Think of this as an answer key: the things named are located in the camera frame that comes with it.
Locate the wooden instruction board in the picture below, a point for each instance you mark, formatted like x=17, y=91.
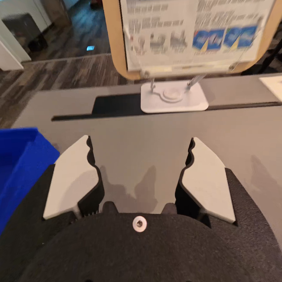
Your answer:
x=176, y=33

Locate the white foam tray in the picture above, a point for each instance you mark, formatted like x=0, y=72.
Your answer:
x=193, y=103

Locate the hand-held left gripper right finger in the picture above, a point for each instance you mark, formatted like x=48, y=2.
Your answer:
x=209, y=185

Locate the white printed paper sheet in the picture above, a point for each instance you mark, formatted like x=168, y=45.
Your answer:
x=273, y=88

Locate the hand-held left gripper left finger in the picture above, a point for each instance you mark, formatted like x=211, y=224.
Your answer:
x=70, y=180

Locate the blue plastic bin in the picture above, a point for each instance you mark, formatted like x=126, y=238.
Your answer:
x=19, y=167

